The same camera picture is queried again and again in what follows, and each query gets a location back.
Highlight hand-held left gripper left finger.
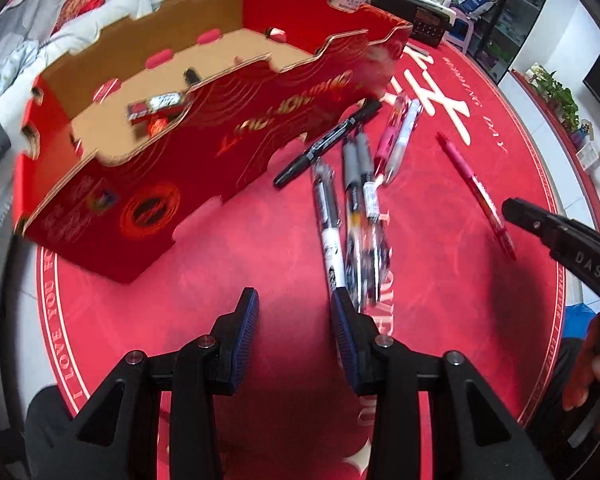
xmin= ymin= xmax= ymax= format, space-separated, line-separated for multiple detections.
xmin=55 ymin=287 xmax=260 ymax=480

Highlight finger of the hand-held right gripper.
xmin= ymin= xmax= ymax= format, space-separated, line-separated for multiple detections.
xmin=501 ymin=198 xmax=572 ymax=262

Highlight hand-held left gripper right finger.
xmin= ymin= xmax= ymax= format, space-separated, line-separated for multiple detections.
xmin=330 ymin=290 xmax=556 ymax=480

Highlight slim red pen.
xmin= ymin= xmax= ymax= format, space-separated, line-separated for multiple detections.
xmin=435 ymin=131 xmax=517 ymax=262

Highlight white and black pen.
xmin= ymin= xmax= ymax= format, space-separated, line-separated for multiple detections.
xmin=311 ymin=157 xmax=353 ymax=306

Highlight white barrel pen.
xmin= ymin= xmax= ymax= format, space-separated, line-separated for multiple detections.
xmin=382 ymin=99 xmax=423 ymax=188

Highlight grey grip gel pen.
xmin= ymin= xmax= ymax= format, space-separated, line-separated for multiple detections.
xmin=354 ymin=132 xmax=393 ymax=306
xmin=341 ymin=137 xmax=381 ymax=311

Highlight red cardboard box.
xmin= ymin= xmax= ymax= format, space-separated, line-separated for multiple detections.
xmin=12 ymin=0 xmax=415 ymax=285

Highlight red patterned packet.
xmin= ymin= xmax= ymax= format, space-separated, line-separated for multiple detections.
xmin=126 ymin=91 xmax=187 ymax=122

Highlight person's right hand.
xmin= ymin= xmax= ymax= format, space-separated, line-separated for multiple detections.
xmin=562 ymin=312 xmax=600 ymax=411

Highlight blue plastic object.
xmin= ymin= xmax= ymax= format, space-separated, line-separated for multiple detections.
xmin=562 ymin=305 xmax=599 ymax=342

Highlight small white box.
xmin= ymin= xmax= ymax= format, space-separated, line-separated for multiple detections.
xmin=575 ymin=142 xmax=600 ymax=173

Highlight potted green plants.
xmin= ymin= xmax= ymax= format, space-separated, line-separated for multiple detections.
xmin=525 ymin=62 xmax=581 ymax=131

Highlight pink pen clear cap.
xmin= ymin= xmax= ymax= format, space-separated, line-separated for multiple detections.
xmin=372 ymin=92 xmax=410 ymax=181

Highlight pink plastic stool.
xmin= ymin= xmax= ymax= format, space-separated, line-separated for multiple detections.
xmin=445 ymin=7 xmax=479 ymax=53

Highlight glass door cabinet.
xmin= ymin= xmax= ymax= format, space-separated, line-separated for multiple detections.
xmin=480 ymin=0 xmax=556 ymax=78

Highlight black radio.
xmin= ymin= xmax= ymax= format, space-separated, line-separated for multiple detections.
xmin=369 ymin=0 xmax=455 ymax=50

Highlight white fringed blanket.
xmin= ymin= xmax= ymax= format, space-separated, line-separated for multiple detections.
xmin=0 ymin=170 xmax=46 ymax=431

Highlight pale green cloth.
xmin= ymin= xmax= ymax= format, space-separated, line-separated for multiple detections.
xmin=0 ymin=40 xmax=46 ymax=111

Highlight white cloth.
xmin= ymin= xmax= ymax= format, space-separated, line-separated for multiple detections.
xmin=50 ymin=0 xmax=171 ymax=56

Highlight red embroidered cushion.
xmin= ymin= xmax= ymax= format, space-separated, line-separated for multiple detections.
xmin=50 ymin=0 xmax=116 ymax=36

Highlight grey patterned quilt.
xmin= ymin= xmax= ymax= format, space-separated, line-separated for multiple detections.
xmin=0 ymin=0 xmax=81 ymax=111

